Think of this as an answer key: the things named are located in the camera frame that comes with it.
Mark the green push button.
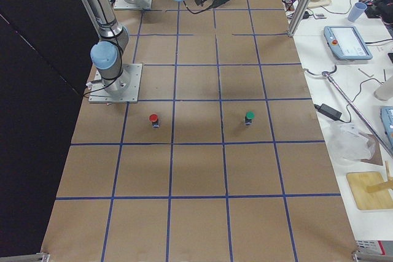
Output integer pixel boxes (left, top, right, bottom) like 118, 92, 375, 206
244, 111, 255, 126

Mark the red push button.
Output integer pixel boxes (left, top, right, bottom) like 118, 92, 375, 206
149, 114, 160, 128

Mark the metal cane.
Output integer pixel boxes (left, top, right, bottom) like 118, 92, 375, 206
303, 66, 392, 158

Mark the teach pendant tablet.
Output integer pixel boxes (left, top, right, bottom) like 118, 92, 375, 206
323, 26, 373, 61

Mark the blue plastic cup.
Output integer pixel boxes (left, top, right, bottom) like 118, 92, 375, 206
347, 2, 367, 22

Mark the black power adapter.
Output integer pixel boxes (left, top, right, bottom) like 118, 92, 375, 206
314, 104, 342, 121

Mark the clear plastic bag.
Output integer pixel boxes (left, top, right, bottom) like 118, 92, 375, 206
322, 121, 378, 166

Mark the wooden cutting board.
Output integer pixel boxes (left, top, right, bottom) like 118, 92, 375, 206
346, 171, 392, 210

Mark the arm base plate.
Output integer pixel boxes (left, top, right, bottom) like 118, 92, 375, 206
88, 64, 143, 103
114, 0, 152, 10

